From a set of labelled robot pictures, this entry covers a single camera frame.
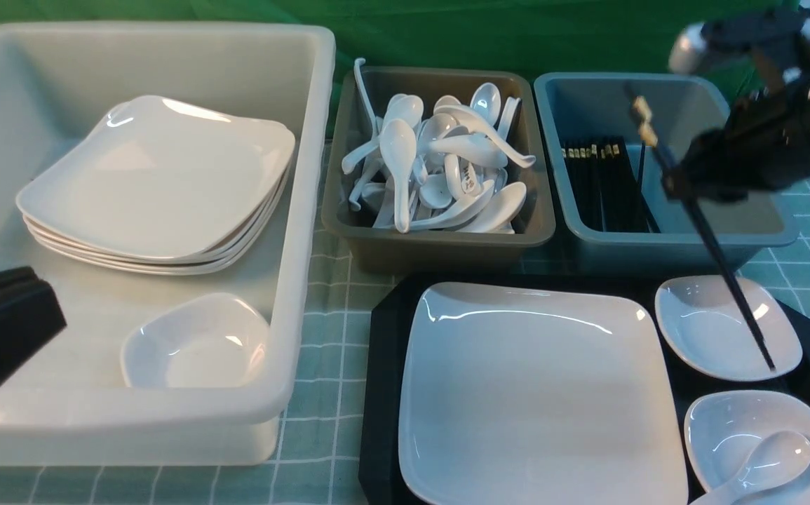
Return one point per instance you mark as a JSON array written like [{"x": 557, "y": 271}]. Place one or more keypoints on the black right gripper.
[{"x": 764, "y": 146}]

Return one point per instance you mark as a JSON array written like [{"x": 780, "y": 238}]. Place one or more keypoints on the black chopstick gold band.
[{"x": 717, "y": 252}]

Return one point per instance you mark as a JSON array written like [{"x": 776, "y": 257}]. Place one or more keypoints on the small white bowl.
[
  {"x": 721, "y": 429},
  {"x": 701, "y": 322},
  {"x": 214, "y": 341}
]

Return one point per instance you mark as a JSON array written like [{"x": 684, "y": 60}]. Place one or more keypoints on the white ceramic soup spoon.
[{"x": 776, "y": 461}]

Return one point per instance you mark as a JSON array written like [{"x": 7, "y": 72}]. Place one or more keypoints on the large white square plate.
[{"x": 515, "y": 396}]

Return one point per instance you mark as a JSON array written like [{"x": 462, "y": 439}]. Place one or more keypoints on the stacked white plate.
[
  {"x": 159, "y": 179},
  {"x": 238, "y": 242},
  {"x": 247, "y": 244},
  {"x": 240, "y": 254}
]

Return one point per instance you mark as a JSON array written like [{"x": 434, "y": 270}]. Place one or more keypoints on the bottom stacked white plate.
[{"x": 240, "y": 254}]

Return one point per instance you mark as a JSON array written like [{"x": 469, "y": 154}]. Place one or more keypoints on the top stacked white plate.
[{"x": 159, "y": 179}]

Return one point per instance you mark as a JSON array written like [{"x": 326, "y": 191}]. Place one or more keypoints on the bundle of black chopsticks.
[{"x": 606, "y": 188}]

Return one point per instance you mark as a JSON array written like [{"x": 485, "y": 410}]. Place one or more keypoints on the grey-blue chopstick bin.
[{"x": 590, "y": 106}]

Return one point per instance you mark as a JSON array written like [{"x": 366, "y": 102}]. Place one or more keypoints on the black plastic serving tray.
[{"x": 390, "y": 324}]

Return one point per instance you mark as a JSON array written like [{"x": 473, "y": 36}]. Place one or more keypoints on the green backdrop cloth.
[{"x": 527, "y": 38}]

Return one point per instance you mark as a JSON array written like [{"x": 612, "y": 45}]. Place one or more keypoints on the white spoon top back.
[{"x": 486, "y": 101}]

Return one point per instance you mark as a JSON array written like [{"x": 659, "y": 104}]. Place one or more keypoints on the white spoon front right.
[{"x": 500, "y": 210}]

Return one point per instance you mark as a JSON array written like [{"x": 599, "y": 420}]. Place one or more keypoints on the white spoon front left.
[{"x": 398, "y": 147}]

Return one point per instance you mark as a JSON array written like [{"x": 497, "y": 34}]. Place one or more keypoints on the olive green spoon bin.
[{"x": 387, "y": 251}]

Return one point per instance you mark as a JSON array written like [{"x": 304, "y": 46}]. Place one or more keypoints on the green checked tablecloth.
[{"x": 316, "y": 459}]

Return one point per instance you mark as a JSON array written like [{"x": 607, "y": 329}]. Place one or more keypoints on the small white bowl in tub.
[{"x": 214, "y": 341}]

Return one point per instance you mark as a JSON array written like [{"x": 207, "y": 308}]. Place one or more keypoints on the large white plastic tub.
[{"x": 69, "y": 404}]

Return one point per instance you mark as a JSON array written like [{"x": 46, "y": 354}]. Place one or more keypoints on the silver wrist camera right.
[{"x": 768, "y": 37}]

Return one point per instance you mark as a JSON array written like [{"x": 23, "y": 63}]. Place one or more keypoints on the white spoon long handle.
[{"x": 477, "y": 124}]

